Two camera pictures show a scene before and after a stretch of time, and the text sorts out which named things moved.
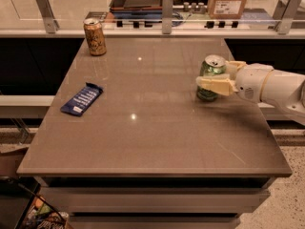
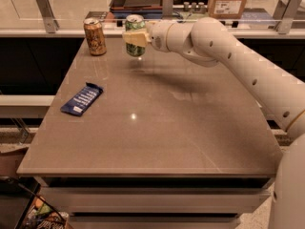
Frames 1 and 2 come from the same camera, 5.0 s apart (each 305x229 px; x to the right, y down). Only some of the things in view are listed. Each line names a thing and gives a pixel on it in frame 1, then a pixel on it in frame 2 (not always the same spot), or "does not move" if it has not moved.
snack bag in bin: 44,216 does not move
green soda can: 211,65 -> 134,22
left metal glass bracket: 50,23 does not move
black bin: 17,194 does not move
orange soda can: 94,36 does not move
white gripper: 251,82 -> 157,35
